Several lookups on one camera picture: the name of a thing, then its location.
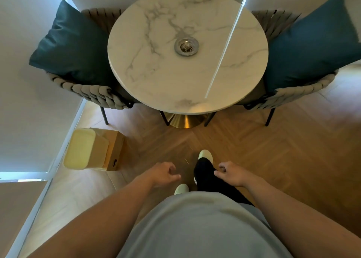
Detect person's left hand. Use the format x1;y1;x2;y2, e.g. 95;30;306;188
146;162;182;188

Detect person's right hand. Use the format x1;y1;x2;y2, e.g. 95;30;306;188
213;161;250;188

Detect person's left forearm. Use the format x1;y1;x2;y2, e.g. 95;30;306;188
27;175;154;258

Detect person's right forearm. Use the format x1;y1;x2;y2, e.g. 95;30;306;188
243;174;361;258

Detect black trousers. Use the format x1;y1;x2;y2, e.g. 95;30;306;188
193;157;255;207

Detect pale yellow slipper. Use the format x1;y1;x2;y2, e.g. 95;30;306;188
198;149;214;165
174;183;190;196

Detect grey shirt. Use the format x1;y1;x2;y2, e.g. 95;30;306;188
117;191;294;258

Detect brown cardboard box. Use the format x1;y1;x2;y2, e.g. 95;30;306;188
90;127;126;172

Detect pale yellow trash bin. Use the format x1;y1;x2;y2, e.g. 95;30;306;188
63;128;110;171

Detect round marble table gold base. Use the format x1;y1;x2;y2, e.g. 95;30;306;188
107;0;269;129

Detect teal cushion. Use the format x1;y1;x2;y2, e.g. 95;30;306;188
263;0;361;95
29;0;117;88

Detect beige woven rope chair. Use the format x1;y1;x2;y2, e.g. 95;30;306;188
46;8;142;125
204;9;339;127

